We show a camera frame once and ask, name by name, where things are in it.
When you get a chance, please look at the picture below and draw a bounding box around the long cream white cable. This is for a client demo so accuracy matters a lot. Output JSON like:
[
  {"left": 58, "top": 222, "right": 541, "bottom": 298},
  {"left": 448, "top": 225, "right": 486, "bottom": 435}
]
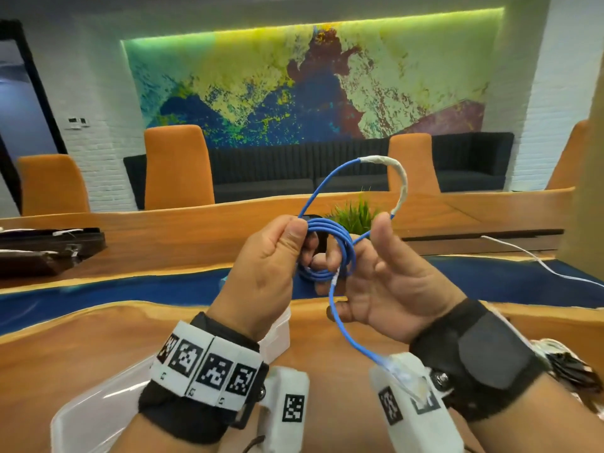
[{"left": 530, "top": 338, "right": 574, "bottom": 362}]

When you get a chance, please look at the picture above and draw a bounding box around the dark framed glass door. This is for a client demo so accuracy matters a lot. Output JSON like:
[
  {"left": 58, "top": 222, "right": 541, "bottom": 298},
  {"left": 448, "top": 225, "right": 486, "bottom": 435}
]
[{"left": 0, "top": 21, "right": 68, "bottom": 215}]

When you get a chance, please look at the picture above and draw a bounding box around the long white charging cable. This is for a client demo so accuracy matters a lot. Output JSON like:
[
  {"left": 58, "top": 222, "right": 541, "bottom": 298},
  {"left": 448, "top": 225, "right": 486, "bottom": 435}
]
[{"left": 481, "top": 235, "right": 604, "bottom": 288}]

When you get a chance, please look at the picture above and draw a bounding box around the blue network cable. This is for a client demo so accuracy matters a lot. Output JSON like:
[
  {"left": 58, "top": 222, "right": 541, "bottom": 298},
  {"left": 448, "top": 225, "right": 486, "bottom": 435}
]
[{"left": 296, "top": 155, "right": 430, "bottom": 406}]

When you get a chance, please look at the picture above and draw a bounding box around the thin black cable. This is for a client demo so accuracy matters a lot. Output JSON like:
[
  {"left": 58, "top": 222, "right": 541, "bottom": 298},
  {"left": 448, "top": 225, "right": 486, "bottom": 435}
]
[{"left": 547, "top": 351, "right": 604, "bottom": 390}]

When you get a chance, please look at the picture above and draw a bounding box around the wooden table with blue inlay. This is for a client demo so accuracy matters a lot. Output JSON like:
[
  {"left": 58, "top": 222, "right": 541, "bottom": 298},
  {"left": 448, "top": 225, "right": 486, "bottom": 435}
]
[{"left": 0, "top": 187, "right": 604, "bottom": 453}]

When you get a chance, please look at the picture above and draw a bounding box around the person's left hand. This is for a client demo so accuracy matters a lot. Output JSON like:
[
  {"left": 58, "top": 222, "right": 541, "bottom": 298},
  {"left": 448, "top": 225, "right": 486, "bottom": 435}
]
[{"left": 206, "top": 214, "right": 320, "bottom": 343}]

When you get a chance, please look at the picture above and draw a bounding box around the black left wristband with markers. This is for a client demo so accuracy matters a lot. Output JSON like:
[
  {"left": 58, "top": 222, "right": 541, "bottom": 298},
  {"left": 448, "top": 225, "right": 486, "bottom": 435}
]
[{"left": 137, "top": 311, "right": 270, "bottom": 445}]

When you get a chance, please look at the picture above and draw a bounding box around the colourful abstract wall painting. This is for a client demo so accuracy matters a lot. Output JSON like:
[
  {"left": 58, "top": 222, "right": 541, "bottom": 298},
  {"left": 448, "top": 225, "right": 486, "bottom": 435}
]
[{"left": 121, "top": 8, "right": 503, "bottom": 149}]

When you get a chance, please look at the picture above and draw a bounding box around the clear plastic container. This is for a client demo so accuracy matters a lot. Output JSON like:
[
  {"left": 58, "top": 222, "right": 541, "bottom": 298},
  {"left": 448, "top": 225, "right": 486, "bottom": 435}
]
[{"left": 50, "top": 306, "right": 292, "bottom": 453}]

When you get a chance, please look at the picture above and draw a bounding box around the green potted plant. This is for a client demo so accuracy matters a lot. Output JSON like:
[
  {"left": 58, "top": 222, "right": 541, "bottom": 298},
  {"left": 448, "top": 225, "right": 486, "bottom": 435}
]
[{"left": 325, "top": 195, "right": 383, "bottom": 234}]

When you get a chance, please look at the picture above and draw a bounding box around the orange chair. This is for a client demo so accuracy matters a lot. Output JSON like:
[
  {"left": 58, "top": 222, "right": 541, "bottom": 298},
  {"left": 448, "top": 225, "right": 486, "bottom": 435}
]
[
  {"left": 143, "top": 125, "right": 216, "bottom": 211},
  {"left": 18, "top": 154, "right": 91, "bottom": 216},
  {"left": 545, "top": 120, "right": 590, "bottom": 191},
  {"left": 386, "top": 132, "right": 442, "bottom": 194}
]

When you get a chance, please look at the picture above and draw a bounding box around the person's left forearm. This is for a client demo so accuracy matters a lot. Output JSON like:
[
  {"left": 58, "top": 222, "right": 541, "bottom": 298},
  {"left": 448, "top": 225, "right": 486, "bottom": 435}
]
[{"left": 108, "top": 412, "right": 223, "bottom": 453}]

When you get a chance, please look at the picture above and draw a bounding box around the person's right hand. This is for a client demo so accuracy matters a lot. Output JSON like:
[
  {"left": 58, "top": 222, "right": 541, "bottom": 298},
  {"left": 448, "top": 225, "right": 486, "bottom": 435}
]
[{"left": 311, "top": 211, "right": 468, "bottom": 345}]

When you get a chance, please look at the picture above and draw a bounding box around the black sofa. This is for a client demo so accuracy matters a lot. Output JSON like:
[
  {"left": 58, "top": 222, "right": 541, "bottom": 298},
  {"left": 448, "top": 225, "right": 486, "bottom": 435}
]
[{"left": 123, "top": 131, "right": 515, "bottom": 211}]

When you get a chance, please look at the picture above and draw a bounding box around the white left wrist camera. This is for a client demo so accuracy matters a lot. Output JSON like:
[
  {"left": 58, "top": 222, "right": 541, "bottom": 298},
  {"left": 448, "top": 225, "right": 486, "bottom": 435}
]
[{"left": 257, "top": 366, "right": 311, "bottom": 453}]

